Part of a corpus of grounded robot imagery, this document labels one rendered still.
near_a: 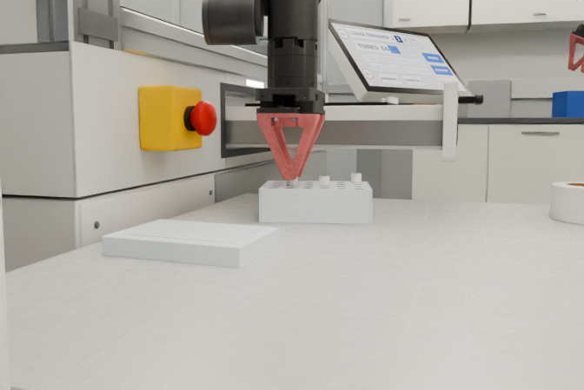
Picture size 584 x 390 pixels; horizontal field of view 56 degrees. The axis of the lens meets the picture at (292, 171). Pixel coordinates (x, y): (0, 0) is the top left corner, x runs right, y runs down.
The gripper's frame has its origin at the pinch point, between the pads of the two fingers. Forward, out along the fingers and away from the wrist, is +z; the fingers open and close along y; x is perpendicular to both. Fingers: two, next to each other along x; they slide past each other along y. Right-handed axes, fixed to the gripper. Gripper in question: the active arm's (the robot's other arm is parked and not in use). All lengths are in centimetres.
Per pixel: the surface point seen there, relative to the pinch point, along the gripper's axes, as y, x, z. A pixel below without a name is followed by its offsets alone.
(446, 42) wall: -381, 53, -71
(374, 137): -15.8, 9.0, -3.7
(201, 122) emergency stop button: 4.1, -9.4, -5.5
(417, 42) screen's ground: -140, 20, -36
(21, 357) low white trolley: 39.5, -5.9, 6.0
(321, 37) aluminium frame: -78, -6, -28
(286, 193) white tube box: 3.3, 0.0, 2.2
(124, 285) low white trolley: 27.9, -6.6, 5.8
